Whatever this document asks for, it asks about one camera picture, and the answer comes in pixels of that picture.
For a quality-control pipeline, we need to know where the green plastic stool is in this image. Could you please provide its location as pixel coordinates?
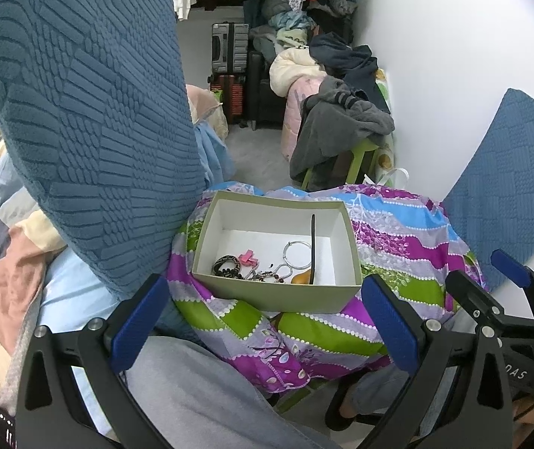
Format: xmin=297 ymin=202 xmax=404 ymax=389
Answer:
xmin=301 ymin=138 xmax=381 ymax=193

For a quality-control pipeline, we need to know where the blue grey clothes pile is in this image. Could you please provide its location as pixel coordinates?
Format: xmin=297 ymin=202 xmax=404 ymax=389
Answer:
xmin=248 ymin=0 xmax=315 ymax=48

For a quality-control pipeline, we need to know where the black slipper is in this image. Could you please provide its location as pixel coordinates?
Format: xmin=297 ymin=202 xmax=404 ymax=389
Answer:
xmin=325 ymin=375 xmax=367 ymax=432

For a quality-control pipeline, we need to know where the person's grey trouser leg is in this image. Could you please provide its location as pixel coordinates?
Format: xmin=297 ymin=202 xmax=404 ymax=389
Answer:
xmin=125 ymin=331 xmax=339 ymax=449
xmin=346 ymin=364 xmax=409 ymax=418

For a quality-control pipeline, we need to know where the person's grey trouser left leg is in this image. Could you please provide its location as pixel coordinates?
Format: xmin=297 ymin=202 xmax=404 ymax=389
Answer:
xmin=125 ymin=331 xmax=339 ymax=449

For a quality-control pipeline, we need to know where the blue textured cushion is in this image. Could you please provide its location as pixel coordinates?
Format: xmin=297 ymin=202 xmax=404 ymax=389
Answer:
xmin=0 ymin=0 xmax=203 ymax=301
xmin=440 ymin=88 xmax=534 ymax=291

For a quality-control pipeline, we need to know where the beaded necklace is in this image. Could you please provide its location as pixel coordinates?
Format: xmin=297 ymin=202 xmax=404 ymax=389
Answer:
xmin=243 ymin=264 xmax=294 ymax=284

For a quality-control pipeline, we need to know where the grey garment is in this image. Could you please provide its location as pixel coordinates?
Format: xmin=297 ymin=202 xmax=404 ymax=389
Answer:
xmin=289 ymin=77 xmax=395 ymax=179

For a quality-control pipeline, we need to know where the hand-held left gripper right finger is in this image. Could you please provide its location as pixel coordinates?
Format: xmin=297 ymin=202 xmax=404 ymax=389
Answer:
xmin=361 ymin=274 xmax=518 ymax=449

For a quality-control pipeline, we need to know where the red suitcase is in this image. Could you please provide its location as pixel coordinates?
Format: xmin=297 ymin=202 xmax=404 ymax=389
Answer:
xmin=210 ymin=74 xmax=249 ymax=125

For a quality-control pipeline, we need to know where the cream blanket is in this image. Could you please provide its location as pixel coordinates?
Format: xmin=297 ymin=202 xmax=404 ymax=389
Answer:
xmin=269 ymin=48 xmax=330 ymax=100

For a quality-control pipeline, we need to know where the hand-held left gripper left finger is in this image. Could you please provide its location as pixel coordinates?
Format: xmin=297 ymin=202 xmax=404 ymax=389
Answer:
xmin=14 ymin=272 xmax=170 ymax=449

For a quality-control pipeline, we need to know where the patchwork quilt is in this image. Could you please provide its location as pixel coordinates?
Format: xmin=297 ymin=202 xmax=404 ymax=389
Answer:
xmin=0 ymin=135 xmax=67 ymax=404

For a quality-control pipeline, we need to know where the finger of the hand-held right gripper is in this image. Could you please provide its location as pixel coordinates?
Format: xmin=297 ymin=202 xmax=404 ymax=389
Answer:
xmin=445 ymin=268 xmax=534 ymax=338
xmin=491 ymin=248 xmax=534 ymax=323

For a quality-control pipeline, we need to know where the grey green cardboard box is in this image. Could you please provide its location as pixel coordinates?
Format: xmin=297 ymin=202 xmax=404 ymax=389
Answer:
xmin=191 ymin=190 xmax=364 ymax=314

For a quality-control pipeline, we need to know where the black hair stick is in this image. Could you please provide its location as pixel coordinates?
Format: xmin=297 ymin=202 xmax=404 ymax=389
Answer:
xmin=308 ymin=214 xmax=317 ymax=287

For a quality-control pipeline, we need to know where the silver bangle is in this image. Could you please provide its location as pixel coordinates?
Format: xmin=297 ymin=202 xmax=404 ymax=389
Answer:
xmin=283 ymin=240 xmax=313 ymax=267

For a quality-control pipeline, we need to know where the floral green board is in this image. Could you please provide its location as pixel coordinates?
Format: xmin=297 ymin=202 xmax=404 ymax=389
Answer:
xmin=374 ymin=68 xmax=397 ymax=170

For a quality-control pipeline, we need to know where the person's grey trouser right leg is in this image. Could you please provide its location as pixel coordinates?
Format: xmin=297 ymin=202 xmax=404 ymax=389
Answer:
xmin=346 ymin=364 xmax=409 ymax=418

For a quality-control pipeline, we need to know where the pink cream pillow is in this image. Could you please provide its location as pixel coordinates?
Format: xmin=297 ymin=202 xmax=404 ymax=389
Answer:
xmin=185 ymin=84 xmax=229 ymax=142

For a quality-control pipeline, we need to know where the grey suitcase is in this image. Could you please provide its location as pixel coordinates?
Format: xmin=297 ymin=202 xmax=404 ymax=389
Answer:
xmin=211 ymin=22 xmax=250 ymax=76

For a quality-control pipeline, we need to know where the black suitcase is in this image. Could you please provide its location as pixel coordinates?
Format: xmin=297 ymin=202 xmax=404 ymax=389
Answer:
xmin=247 ymin=51 xmax=287 ymax=130

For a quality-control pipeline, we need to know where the dark navy garment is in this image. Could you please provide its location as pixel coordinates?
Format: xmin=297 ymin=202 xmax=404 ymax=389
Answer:
xmin=309 ymin=33 xmax=381 ymax=100

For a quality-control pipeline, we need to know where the pink quilt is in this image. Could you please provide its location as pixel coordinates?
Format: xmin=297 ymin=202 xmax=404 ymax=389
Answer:
xmin=281 ymin=77 xmax=325 ymax=161

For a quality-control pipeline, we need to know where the colourful printed cloth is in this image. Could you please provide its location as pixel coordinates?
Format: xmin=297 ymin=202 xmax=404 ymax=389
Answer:
xmin=166 ymin=182 xmax=489 ymax=394

